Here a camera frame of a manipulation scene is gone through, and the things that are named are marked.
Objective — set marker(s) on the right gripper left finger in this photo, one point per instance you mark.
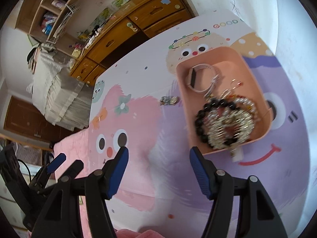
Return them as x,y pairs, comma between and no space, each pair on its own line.
102,185

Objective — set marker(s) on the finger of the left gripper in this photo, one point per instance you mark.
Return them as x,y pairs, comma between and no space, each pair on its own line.
69,178
53,164

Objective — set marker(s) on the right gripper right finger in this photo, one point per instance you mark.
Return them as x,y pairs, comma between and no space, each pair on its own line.
218,187

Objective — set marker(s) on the gold rhinestone hair clip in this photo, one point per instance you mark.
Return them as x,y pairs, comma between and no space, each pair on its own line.
229,128

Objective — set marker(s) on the brown wooden door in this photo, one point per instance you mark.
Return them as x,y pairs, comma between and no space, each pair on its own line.
25,119

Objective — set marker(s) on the peach plastic tray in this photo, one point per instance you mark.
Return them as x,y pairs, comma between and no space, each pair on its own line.
216,80

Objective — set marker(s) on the cartoon printed table mat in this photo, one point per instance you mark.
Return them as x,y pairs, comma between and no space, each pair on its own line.
148,102

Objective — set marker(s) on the small gold earring pair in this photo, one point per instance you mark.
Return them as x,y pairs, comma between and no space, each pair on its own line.
168,100

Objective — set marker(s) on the wooden bookshelf hutch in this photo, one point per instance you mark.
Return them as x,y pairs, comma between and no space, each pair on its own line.
65,24

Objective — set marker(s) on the wooden desk with drawers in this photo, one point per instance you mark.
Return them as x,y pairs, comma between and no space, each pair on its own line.
132,25

